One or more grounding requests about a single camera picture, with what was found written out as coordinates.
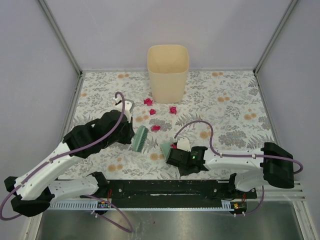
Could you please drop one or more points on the floral table cloth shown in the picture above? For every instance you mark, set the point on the floral table cloth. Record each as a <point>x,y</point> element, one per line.
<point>223,109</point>

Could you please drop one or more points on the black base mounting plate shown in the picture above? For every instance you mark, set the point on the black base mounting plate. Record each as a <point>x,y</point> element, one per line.
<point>213,189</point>

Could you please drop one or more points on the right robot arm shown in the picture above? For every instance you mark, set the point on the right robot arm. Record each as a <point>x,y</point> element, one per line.
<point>270,165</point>

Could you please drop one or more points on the green dustpan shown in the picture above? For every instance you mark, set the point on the green dustpan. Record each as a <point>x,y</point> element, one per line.
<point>165,148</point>

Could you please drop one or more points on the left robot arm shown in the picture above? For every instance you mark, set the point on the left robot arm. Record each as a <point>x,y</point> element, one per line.
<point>34,192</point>

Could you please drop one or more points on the pink paper scrap right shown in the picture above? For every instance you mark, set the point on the pink paper scrap right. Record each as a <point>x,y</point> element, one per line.
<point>173,110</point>

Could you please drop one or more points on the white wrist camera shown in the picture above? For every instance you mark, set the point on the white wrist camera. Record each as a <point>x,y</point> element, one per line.
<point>128,107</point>
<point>183,143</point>

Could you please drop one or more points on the pink paper scrap middle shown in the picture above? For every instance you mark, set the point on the pink paper scrap middle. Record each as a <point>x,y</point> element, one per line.
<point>152,111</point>

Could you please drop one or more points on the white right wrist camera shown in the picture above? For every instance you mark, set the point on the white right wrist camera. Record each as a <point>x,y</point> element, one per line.
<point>183,143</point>

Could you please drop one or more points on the pink paper scrap large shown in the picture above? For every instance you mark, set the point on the pink paper scrap large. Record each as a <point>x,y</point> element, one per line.
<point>173,146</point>

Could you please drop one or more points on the slotted cable duct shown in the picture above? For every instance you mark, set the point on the slotted cable duct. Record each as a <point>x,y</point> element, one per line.
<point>173,203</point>

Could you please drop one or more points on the pink paper scrap by bin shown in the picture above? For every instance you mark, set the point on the pink paper scrap by bin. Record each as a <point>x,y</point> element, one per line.
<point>148,102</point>

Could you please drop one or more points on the pink paper scrap upper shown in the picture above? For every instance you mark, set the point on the pink paper scrap upper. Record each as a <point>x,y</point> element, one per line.
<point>156,128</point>

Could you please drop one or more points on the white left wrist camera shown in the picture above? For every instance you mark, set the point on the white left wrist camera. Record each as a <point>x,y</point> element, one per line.
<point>128,107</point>

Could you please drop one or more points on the beige waste bin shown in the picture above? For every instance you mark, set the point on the beige waste bin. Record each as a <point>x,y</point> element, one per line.
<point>168,67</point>

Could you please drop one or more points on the green hand brush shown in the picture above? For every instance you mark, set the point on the green hand brush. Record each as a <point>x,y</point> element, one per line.
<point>139,138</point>

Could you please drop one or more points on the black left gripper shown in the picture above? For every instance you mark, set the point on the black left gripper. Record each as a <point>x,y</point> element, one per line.
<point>127,139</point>

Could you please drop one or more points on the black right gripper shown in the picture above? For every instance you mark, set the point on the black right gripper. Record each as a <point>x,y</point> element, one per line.
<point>183,172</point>

